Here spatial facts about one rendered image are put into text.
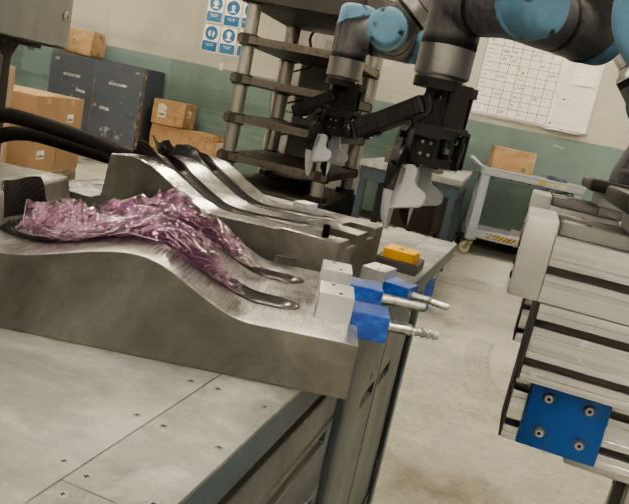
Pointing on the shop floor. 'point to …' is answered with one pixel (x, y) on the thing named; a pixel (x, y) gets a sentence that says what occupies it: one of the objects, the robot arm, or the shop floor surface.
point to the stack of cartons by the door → (180, 127)
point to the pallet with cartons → (28, 152)
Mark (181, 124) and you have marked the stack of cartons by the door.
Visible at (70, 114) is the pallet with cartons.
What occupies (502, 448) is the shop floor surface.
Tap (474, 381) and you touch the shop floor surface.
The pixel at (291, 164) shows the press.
